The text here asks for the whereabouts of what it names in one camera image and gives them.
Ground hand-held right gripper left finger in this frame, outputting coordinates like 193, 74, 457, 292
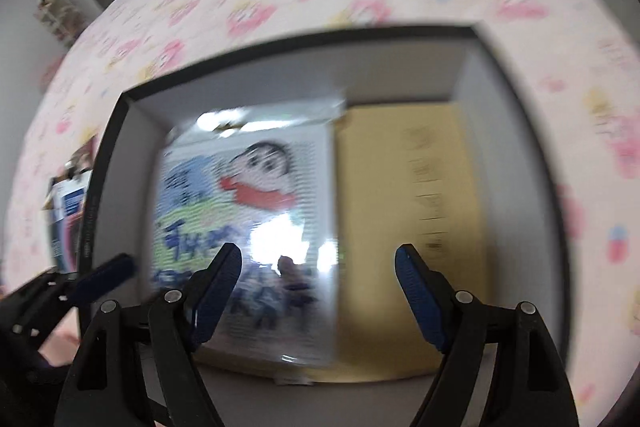
52, 242, 244, 427

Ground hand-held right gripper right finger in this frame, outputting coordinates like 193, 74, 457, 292
394, 243, 581, 427

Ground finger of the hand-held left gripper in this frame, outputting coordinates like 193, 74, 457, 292
0, 253, 137, 350

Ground yellow kraft paper envelope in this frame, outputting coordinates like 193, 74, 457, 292
334, 102, 490, 371

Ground cartoon boy bead packet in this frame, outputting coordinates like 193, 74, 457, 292
150, 99, 347, 369

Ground black cardboard box white inside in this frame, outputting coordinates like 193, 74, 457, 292
75, 24, 572, 385

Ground blue carton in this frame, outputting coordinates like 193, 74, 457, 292
47, 177, 92, 274

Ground white toy shelf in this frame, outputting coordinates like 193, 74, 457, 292
34, 0, 87, 48

